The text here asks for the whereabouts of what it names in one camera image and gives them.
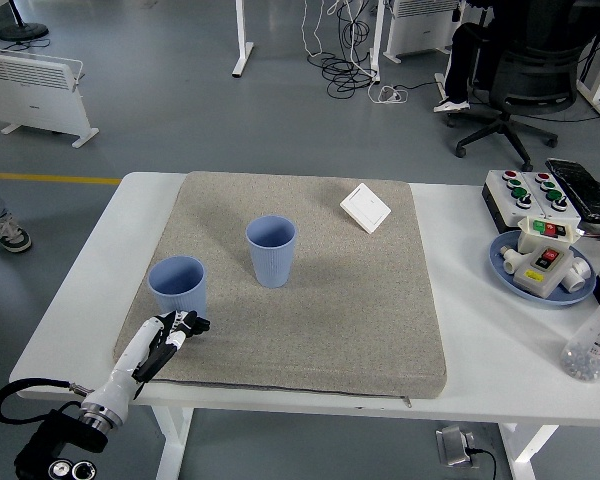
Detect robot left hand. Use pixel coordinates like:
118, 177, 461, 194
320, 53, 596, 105
82, 309, 212, 416

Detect blue ribbed plastic cup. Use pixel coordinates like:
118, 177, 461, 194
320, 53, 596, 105
147, 255, 207, 317
244, 215, 298, 289

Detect white push-button control box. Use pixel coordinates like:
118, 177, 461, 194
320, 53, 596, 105
481, 169, 556, 235
521, 171, 582, 229

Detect white table leg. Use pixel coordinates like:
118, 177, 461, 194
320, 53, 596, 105
152, 405, 196, 480
497, 423, 561, 480

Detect person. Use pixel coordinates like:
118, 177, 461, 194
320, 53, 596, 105
0, 157, 33, 254
432, 0, 526, 114

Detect grey-brown mat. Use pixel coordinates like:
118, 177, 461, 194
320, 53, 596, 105
112, 170, 449, 409

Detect white panel heater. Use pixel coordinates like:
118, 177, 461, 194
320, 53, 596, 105
0, 47, 100, 149
382, 0, 462, 64

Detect silver foot pedal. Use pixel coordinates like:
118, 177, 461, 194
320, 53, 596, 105
434, 424, 481, 469

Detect white desk leg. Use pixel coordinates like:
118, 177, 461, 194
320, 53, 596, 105
231, 0, 255, 79
367, 0, 387, 84

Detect black fan stand base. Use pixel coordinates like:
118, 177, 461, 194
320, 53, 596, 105
0, 0, 50, 41

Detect white pipe fitting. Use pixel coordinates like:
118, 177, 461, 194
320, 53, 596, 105
498, 244, 525, 276
559, 257, 594, 294

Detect blue plate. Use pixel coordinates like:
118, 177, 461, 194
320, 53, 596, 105
488, 230, 598, 307

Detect clear red-capped bead bottle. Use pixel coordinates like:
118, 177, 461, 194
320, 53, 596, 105
559, 290, 600, 382

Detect black wrapped flat object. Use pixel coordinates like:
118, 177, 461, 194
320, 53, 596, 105
545, 157, 600, 225

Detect black office chair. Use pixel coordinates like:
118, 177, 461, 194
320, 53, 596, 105
447, 0, 600, 171

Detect white wall switch plate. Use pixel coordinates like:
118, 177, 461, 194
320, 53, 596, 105
339, 182, 392, 234

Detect black floor cables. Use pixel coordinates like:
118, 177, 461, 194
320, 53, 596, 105
319, 0, 381, 99

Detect white floor cable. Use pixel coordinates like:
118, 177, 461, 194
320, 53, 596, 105
299, 0, 381, 81

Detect black pedal cable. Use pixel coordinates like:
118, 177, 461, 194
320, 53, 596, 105
469, 446, 499, 480

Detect beige red rocker switch box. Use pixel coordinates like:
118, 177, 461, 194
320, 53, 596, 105
511, 243, 575, 301

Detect white red-green switch box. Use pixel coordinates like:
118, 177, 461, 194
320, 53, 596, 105
516, 216, 582, 257

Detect white desk frame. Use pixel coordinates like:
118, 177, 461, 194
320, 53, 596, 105
576, 0, 600, 126

